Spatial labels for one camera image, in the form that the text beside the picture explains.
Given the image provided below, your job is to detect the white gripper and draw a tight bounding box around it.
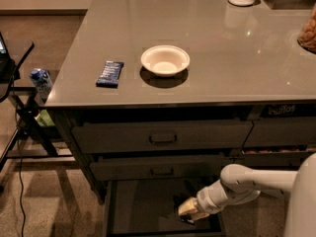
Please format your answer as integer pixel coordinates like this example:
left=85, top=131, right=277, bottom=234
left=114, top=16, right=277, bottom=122
left=178, top=181, right=229, bottom=221

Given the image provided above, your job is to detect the black chocolate rxbar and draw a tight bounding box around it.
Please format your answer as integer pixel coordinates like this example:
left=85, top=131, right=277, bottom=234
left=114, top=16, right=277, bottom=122
left=180, top=215, right=195, bottom=225

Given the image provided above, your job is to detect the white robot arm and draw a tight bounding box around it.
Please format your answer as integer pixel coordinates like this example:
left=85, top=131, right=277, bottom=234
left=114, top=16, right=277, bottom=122
left=178, top=154, right=316, bottom=237

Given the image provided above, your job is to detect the middle left drawer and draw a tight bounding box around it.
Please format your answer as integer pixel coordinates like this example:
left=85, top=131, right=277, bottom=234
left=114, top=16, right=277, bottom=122
left=90, top=155, right=230, bottom=181

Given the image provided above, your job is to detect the middle right drawer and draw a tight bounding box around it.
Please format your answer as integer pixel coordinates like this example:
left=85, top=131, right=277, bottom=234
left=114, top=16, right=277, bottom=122
left=231, top=152, right=312, bottom=171

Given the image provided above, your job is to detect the top left drawer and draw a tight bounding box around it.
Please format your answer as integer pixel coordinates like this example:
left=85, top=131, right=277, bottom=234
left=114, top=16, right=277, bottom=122
left=72, top=119, right=253, bottom=153

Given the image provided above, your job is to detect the blue rxbar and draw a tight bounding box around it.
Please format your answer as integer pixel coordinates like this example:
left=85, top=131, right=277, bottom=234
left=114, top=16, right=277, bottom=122
left=96, top=61, right=124, bottom=88

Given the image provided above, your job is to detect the white bowl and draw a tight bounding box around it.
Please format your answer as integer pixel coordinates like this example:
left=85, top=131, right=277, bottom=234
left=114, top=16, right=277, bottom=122
left=140, top=45, right=191, bottom=77

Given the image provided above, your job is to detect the green packet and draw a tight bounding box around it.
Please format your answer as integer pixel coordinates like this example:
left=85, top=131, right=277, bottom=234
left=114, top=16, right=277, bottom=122
left=36, top=110, right=54, bottom=127

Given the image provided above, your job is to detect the black side stand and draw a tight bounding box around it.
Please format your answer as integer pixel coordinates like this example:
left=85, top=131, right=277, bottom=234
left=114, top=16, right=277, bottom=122
left=0, top=33, right=71, bottom=169

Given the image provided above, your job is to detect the jar of nuts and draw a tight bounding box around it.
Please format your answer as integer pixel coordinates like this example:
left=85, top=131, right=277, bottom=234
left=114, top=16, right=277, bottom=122
left=297, top=4, right=316, bottom=53

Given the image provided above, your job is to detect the black cable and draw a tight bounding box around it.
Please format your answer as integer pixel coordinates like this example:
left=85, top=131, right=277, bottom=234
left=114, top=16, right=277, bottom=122
left=14, top=102, right=28, bottom=237

